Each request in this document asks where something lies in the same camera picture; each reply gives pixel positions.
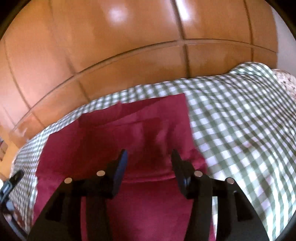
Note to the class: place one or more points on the green white checkered bedspread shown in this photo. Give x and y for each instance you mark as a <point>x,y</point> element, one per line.
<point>243,122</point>

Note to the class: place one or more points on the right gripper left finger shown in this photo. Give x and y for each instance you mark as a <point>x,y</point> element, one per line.
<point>60,219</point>

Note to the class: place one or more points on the floral white pillow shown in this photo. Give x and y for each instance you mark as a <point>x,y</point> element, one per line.
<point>287,81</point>

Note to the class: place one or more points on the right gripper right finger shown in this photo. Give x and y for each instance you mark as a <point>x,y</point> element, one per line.
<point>237,218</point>

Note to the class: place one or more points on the maroon embroidered sweater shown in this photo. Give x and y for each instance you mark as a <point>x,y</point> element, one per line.
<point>149,205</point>

